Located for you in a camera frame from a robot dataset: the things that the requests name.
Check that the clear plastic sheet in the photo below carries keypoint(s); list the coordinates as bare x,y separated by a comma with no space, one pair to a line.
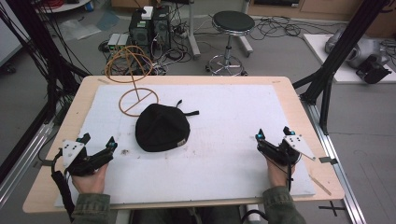
77,29

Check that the black round stool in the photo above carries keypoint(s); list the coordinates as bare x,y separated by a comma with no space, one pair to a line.
233,23

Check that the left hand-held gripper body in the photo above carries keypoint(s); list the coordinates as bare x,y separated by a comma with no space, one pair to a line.
82,160

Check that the white foam mat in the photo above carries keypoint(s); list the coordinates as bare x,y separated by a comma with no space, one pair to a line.
224,168

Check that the blue tape roll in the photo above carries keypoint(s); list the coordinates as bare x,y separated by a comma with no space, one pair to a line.
89,6

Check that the black metal frame stand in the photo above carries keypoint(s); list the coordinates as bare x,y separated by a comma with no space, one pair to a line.
336,59
46,62

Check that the thin wooden stick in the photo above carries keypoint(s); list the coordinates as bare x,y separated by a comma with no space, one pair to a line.
320,184

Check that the person's left hand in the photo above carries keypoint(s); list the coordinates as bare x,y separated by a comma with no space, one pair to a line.
90,183

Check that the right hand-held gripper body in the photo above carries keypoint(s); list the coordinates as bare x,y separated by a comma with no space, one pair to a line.
289,149

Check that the grey network device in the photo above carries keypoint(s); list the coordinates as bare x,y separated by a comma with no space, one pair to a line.
118,42

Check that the black computer tower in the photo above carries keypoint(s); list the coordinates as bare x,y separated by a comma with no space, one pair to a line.
162,29
140,34

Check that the small white box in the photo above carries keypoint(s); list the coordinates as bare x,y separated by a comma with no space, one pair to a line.
147,12

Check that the silver grey machine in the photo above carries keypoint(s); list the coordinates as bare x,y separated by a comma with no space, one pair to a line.
364,49

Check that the person's right hand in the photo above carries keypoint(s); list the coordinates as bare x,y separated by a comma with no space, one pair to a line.
278,175

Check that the grey metal table clip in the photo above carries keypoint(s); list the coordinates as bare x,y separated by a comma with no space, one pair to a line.
328,160
43,163

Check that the aluminium rail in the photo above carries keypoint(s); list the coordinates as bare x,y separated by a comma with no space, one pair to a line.
21,155
339,174

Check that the round white table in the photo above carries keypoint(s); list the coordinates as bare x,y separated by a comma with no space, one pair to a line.
65,5

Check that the white power strip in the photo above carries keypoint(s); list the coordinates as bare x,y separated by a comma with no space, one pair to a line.
252,213

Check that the black knit hat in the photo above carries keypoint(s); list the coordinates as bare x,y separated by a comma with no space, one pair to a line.
162,129

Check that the grey desk leg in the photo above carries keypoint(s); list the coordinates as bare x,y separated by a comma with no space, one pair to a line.
193,34
246,43

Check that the white floor platform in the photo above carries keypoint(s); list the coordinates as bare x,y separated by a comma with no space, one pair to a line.
317,49

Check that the black device on platform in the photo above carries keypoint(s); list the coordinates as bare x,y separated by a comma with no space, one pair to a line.
373,72

